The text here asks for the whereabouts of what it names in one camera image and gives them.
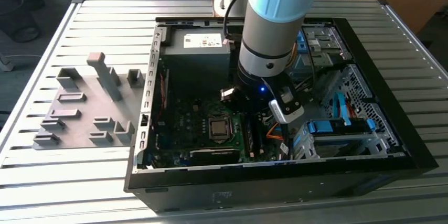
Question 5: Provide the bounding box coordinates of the perforated metal chassis panel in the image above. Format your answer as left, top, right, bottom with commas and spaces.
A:
314, 63, 401, 154

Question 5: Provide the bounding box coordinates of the grey parts rack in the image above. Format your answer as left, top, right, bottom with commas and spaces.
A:
30, 52, 148, 153

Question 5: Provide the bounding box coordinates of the hard disk in blue carrier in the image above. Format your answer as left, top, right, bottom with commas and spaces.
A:
306, 119, 376, 137

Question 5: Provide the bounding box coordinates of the CPU socket metal frame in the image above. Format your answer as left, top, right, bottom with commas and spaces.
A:
206, 113, 234, 145

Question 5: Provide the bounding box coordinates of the black wheeled chair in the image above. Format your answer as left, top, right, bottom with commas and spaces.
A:
0, 0, 46, 44

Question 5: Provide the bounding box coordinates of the black graphics card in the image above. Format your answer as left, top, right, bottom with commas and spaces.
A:
188, 147, 242, 166

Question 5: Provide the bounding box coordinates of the grey metal drive cage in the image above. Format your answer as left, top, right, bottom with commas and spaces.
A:
289, 26, 353, 78

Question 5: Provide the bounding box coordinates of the orange flat data cable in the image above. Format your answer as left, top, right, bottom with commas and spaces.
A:
265, 123, 285, 141

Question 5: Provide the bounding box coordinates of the black PC case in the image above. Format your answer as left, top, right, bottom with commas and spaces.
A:
122, 16, 438, 213

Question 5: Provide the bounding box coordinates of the blue plastic drive carrier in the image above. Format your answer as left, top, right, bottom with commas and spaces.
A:
296, 31, 309, 51

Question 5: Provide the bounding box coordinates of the CPU with silver top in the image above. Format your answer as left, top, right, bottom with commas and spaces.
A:
212, 120, 230, 136

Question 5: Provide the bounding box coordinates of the white power supply label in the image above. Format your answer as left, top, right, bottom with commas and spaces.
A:
184, 33, 222, 49

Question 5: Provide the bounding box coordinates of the black cable bundle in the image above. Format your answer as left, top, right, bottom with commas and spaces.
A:
292, 65, 345, 99

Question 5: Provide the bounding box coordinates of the grey power supply unit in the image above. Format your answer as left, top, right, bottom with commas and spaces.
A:
161, 27, 242, 91

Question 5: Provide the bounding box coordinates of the grey metal disk bay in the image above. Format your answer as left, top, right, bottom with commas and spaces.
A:
292, 118, 401, 159

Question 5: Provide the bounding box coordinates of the black camera cable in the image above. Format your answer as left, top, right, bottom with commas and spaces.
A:
222, 0, 248, 45

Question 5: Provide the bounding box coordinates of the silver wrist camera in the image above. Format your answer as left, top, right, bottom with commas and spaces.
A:
268, 84, 305, 124

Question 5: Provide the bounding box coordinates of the blue flat data cable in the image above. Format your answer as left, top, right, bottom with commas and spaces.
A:
330, 91, 353, 126

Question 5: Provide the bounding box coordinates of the white floor stand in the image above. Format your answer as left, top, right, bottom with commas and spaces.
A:
0, 55, 42, 71

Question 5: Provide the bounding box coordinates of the green motherboard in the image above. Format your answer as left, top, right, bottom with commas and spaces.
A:
152, 91, 281, 168

